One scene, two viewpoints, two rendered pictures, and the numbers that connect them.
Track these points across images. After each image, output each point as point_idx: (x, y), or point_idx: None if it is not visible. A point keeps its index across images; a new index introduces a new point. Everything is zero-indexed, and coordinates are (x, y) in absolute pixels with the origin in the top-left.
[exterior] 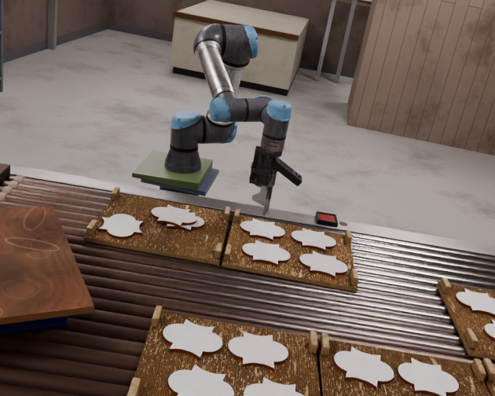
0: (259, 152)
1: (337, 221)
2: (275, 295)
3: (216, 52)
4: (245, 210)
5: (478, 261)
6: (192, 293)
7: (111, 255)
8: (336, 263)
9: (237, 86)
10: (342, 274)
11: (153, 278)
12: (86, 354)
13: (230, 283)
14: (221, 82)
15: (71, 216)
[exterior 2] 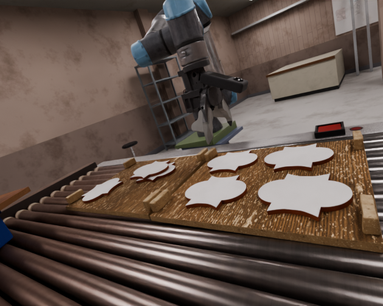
0: (182, 73)
1: (343, 127)
2: (196, 269)
3: (160, 19)
4: (234, 147)
5: None
6: (72, 275)
7: (70, 221)
8: (327, 187)
9: (213, 50)
10: (341, 209)
11: (64, 249)
12: None
13: (140, 248)
14: (148, 31)
15: (92, 188)
